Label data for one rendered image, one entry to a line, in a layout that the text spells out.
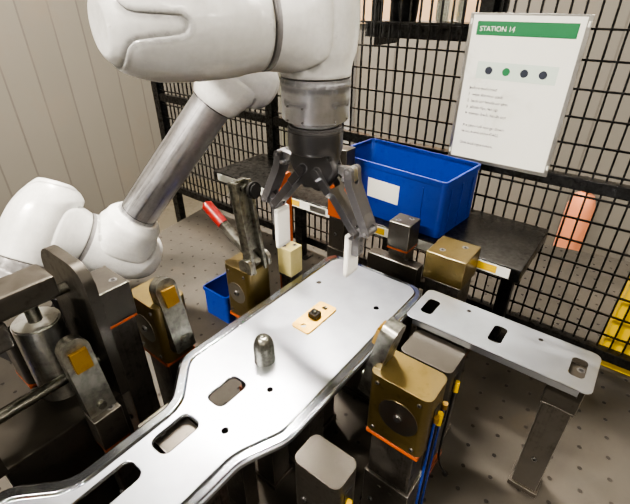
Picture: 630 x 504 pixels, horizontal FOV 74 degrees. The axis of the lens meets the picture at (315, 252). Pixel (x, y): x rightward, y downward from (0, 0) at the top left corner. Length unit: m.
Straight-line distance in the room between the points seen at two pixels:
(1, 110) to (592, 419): 3.19
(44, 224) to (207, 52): 0.84
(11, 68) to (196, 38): 2.86
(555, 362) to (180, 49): 0.66
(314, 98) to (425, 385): 0.39
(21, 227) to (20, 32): 2.23
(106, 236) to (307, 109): 0.82
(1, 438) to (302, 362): 0.42
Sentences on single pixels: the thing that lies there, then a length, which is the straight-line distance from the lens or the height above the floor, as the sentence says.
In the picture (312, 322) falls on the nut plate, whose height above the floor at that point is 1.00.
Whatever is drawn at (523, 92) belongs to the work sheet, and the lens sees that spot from 1.03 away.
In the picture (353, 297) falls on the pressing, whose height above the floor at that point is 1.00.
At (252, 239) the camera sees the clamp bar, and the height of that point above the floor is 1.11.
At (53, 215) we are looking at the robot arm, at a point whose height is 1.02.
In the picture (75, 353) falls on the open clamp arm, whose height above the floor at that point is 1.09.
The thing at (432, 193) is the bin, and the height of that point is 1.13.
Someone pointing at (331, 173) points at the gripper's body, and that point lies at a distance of 0.58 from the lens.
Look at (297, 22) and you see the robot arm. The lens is 0.50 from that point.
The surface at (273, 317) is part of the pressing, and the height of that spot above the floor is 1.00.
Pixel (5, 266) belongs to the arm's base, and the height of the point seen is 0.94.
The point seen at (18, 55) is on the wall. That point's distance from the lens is 3.31.
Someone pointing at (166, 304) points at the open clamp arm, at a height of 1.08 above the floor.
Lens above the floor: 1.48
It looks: 31 degrees down
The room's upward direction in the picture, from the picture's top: straight up
